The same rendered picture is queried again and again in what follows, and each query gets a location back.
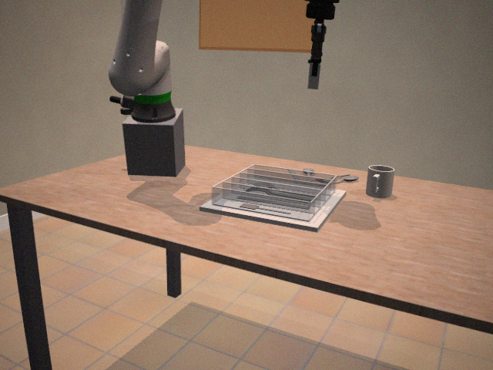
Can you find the dark grey mug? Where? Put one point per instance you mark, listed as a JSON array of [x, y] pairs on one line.
[[385, 177]]

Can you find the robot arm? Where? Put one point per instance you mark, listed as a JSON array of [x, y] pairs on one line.
[[136, 71]]

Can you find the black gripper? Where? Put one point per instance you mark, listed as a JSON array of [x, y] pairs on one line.
[[319, 12]]

